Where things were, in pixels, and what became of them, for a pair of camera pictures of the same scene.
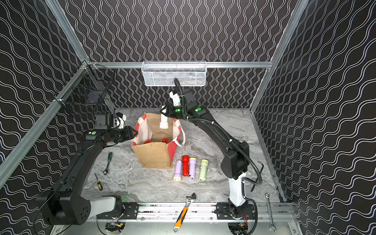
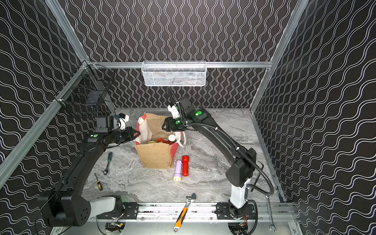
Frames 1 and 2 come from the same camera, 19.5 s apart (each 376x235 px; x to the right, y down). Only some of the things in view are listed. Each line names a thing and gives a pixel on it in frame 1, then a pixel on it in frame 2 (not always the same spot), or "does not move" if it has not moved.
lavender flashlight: (192, 167) → (172, 138)
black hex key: (258, 176) does not move
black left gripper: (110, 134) does not move
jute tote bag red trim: (156, 147) does not move
